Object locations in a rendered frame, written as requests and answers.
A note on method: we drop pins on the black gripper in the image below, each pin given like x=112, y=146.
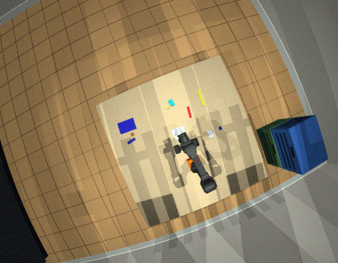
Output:
x=178, y=149

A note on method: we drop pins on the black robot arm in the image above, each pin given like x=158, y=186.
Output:
x=207, y=183

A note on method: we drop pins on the blue rectangular plate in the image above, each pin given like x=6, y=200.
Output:
x=126, y=126

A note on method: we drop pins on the teal rectangular block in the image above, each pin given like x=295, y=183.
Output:
x=171, y=102

